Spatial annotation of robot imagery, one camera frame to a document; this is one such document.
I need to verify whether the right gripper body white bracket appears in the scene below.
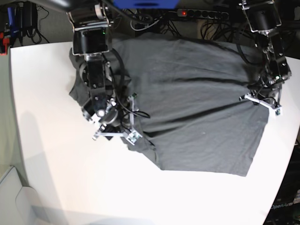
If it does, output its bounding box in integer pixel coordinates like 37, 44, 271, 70
92, 93, 143, 145

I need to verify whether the dark grey t-shirt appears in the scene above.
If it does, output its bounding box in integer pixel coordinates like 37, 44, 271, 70
68, 32, 270, 178

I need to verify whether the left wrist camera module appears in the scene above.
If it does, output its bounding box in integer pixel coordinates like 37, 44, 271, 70
272, 107, 283, 118

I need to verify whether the blue box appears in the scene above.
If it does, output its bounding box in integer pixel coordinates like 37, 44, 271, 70
113, 0, 179, 9

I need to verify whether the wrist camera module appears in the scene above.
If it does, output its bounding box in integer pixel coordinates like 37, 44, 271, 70
125, 130, 143, 146
272, 107, 283, 118

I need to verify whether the red black object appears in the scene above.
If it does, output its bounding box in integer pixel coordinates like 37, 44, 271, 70
0, 32, 10, 55

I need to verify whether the black power strip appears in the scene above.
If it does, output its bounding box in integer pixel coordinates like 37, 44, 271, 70
177, 9, 229, 20

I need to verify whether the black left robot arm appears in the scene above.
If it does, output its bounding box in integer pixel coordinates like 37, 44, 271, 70
236, 0, 292, 117

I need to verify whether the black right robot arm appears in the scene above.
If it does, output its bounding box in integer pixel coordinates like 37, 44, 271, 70
36, 0, 143, 145

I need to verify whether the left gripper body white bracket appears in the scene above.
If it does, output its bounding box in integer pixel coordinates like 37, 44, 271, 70
239, 89, 282, 117

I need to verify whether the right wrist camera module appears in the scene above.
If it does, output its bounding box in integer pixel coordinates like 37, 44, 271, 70
125, 130, 143, 146

